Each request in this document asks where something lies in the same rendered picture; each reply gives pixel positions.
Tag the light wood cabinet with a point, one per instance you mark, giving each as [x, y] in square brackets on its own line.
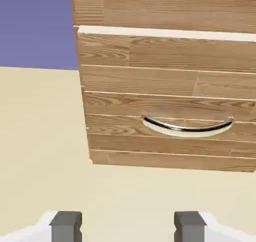
[88, 6]

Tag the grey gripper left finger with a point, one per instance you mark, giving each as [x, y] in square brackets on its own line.
[66, 226]

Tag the light wood drawer front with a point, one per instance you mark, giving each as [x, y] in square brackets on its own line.
[140, 82]
[180, 8]

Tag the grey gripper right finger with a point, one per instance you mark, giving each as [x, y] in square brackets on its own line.
[189, 226]

